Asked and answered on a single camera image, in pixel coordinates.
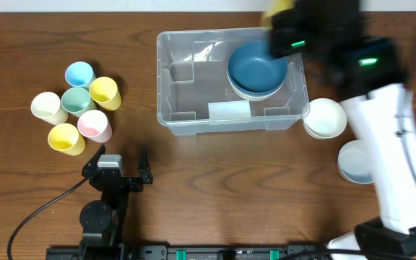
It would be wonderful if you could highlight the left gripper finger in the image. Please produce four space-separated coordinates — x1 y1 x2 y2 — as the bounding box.
82 144 105 178
137 146 153 184

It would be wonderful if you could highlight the yellow small bowl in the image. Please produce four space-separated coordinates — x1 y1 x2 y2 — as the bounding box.
260 0 295 28

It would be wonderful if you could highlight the dark blue bowl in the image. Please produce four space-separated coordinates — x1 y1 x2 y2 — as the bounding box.
227 72 285 97
227 40 288 92

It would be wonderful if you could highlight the beige large bowl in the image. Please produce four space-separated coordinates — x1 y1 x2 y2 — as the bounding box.
230 83 281 101

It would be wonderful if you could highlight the white small bowl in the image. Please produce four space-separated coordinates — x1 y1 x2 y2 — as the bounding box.
303 98 347 139

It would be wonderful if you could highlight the light grey small bowl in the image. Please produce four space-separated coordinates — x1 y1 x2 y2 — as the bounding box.
337 140 373 185

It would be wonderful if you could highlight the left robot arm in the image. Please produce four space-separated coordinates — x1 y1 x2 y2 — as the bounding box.
79 145 153 246

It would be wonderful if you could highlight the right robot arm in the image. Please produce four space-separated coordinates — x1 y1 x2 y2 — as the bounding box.
261 1 416 259

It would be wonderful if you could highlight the clear plastic storage container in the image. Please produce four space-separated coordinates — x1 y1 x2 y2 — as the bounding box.
156 27 310 136

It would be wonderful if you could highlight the yellow cup lower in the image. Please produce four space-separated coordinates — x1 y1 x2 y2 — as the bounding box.
48 123 86 156

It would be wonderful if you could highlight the yellow cup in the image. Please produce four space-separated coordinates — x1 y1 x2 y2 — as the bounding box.
89 77 122 111
48 123 86 156

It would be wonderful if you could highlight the pink cup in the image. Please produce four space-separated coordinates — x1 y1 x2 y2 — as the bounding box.
77 110 113 143

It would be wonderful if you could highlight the green cup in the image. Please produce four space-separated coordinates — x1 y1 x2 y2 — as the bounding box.
61 87 96 118

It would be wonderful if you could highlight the cream white cup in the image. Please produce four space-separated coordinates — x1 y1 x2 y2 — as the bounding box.
30 92 69 125

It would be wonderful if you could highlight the yellow cup upper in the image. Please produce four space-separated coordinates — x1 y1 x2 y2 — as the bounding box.
89 77 122 111

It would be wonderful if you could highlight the light blue cup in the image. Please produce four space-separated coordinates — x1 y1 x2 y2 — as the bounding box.
64 61 96 90

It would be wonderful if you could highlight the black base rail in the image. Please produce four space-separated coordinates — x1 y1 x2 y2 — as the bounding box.
45 245 317 260

